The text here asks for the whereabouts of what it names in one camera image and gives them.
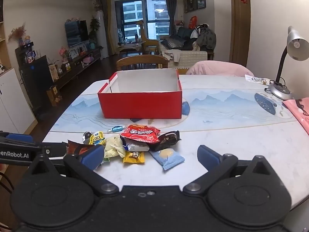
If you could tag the pale yellow snack packet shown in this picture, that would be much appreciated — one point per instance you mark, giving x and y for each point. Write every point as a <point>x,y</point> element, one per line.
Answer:
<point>113,147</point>

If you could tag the pink padded jacket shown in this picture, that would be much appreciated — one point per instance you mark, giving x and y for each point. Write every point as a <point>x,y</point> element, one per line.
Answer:
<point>217,68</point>

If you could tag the low dark television cabinet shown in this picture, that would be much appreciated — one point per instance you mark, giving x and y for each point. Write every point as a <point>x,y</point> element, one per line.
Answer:
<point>77,69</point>

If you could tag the silver snack packet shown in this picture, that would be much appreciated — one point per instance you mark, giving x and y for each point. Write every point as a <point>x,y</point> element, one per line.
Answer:
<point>136,147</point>

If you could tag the light blue snack packet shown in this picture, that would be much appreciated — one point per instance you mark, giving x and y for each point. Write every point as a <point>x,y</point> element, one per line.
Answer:
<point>169,159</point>

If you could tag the white tower air conditioner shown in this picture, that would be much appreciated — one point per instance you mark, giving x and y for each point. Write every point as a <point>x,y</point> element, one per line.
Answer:
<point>101,36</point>

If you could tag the dark sofa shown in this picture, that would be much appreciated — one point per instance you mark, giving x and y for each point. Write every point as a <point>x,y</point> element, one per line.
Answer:
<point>183,33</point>

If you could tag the copper brown snack packet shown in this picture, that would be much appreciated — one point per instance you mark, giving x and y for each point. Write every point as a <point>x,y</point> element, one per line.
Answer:
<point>74,148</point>

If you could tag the dried flower bunch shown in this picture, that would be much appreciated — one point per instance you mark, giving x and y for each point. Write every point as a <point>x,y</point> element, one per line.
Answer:
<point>17,31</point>

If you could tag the wooden door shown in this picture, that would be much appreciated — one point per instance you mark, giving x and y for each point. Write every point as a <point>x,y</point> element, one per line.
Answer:
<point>239,21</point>

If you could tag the yellow wooden giraffe chair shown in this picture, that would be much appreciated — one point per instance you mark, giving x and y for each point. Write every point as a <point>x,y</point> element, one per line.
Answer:
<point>152,44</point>

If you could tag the pink printed cloth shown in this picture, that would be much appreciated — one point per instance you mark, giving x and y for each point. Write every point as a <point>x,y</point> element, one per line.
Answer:
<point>300,116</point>

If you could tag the yellow bear snack packet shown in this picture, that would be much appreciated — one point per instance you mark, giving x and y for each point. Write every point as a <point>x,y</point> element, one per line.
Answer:
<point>134,157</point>

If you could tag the beige paper bag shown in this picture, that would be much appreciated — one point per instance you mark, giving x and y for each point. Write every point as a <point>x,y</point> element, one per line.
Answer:
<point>53,72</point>

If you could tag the brown cardboard box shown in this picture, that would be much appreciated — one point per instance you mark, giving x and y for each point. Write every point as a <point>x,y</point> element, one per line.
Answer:
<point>54,95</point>

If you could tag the yellow brown curtain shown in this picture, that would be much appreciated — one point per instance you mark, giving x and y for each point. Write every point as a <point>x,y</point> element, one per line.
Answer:
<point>111,24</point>

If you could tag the white lace sofa cover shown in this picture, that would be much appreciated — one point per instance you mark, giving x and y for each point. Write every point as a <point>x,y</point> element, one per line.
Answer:
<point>190,59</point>

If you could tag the white paper packet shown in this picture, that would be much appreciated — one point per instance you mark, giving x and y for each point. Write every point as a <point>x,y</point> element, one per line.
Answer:
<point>253,78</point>

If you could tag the flat screen television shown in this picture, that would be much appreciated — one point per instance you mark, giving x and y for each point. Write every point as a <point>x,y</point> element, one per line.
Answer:
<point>76,32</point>

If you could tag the balcony window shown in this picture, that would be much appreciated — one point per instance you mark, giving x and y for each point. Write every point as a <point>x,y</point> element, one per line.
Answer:
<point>142,12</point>

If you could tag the beige garment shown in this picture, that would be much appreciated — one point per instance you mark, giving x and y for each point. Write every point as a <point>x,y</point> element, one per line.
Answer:
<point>172,54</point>

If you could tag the white cabinet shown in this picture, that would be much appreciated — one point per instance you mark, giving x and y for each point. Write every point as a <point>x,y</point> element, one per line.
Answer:
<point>12,104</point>

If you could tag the grey curtain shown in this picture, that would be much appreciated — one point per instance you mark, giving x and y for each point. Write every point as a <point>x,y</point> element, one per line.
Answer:
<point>171,9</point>

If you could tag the black tall cabinet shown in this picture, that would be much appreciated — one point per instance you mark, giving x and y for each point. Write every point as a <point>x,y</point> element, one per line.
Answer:
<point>36,82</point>

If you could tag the green snack packet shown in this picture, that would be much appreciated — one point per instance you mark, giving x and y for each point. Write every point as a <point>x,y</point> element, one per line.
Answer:
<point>106,160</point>

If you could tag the dark brown snack packet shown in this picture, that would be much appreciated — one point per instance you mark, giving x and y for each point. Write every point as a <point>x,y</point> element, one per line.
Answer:
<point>169,139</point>

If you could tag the red cartoon snack bag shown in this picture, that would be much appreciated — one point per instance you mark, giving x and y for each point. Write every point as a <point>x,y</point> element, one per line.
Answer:
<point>140,133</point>

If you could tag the round silver foil candy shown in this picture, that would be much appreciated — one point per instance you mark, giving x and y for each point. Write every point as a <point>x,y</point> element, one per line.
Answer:
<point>86,135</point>

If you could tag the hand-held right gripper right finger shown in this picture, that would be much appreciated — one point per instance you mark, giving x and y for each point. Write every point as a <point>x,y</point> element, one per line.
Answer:
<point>207,156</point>

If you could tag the blue candy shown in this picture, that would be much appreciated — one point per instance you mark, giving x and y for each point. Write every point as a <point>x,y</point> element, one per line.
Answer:
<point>116,128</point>

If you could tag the wooden dining chair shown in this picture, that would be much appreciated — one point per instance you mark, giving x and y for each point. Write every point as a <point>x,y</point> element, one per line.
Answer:
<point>142,59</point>

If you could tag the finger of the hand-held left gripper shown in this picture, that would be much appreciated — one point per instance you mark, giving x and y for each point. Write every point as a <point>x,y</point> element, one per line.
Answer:
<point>52,151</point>
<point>19,138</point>

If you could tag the green potted plant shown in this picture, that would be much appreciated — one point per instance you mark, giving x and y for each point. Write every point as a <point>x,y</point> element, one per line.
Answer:
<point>94,25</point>

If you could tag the yellow cartoon snack pack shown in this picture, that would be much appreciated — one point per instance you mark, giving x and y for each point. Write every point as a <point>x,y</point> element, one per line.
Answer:
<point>96,138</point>

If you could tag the red cardboard box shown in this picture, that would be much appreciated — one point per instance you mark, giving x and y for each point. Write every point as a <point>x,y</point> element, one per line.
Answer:
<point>140,104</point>

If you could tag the dark grey jacket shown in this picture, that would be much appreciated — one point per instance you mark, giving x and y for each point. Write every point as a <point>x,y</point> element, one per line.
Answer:
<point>206,38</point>

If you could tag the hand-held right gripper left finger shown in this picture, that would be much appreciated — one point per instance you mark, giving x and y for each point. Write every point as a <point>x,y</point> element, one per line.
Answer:
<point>93,156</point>

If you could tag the wooden coffee table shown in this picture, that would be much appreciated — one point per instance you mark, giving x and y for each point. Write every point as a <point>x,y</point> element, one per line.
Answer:
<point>130,47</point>

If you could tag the silver desk lamp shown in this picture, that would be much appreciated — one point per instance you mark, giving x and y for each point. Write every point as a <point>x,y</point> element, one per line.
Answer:
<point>280,90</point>

